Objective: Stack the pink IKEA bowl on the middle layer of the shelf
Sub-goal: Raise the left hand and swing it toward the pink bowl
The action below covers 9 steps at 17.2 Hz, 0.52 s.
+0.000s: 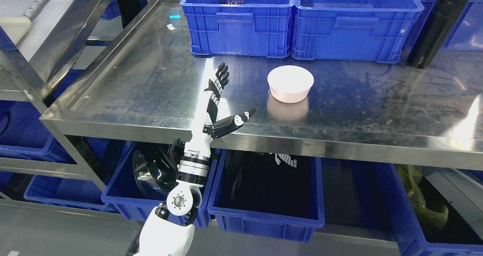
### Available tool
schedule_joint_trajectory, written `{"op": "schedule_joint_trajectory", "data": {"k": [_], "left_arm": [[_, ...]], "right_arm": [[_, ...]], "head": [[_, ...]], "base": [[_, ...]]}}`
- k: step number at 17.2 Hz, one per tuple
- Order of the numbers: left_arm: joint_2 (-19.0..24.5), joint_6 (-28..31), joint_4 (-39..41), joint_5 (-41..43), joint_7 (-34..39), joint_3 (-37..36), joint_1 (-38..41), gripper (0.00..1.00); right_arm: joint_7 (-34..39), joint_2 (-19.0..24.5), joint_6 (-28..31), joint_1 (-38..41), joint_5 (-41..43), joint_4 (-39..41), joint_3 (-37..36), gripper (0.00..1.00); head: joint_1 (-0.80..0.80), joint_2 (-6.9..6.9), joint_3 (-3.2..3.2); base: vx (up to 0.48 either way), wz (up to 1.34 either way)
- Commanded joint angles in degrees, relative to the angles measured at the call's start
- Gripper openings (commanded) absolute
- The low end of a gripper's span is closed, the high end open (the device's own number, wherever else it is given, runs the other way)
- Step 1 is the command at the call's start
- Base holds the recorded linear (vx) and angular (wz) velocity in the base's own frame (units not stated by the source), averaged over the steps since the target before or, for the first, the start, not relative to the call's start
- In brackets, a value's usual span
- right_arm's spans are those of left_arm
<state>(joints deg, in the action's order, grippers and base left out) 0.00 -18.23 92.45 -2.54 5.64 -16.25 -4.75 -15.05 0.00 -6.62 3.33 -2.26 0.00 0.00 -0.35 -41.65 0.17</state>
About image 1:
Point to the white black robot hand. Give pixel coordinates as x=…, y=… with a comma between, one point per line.
x=205, y=126

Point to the pink plastic bowl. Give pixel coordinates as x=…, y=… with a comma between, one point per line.
x=289, y=83

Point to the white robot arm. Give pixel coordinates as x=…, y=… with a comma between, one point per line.
x=169, y=229

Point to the steel shelf rack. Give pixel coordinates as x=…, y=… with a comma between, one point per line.
x=41, y=40

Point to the black helmet with visor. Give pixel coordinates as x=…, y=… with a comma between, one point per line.
x=155, y=168

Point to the black bag with white logo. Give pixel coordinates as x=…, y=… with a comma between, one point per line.
x=274, y=183

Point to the stainless steel table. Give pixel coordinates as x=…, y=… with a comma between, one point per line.
x=144, y=87

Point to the blue bin with helmet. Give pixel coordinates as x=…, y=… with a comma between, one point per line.
x=123, y=192

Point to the blue bin with black bag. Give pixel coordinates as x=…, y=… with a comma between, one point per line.
x=265, y=224

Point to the blue crate on table left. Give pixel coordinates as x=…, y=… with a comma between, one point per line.
x=240, y=27

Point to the blue crate on table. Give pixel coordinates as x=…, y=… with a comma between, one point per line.
x=240, y=27
x=359, y=30

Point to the blue bin lower left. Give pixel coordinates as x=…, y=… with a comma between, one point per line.
x=23, y=135

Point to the blue crate on table right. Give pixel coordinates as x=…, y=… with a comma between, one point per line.
x=359, y=30

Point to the blue bin lower right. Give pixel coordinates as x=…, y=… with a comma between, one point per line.
x=406, y=229

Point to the yellow-green plastic bag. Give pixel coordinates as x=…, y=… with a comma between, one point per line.
x=430, y=207

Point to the black thermos bottle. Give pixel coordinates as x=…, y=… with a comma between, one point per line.
x=435, y=31

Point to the blue crate far right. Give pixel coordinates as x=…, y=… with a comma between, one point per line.
x=466, y=34

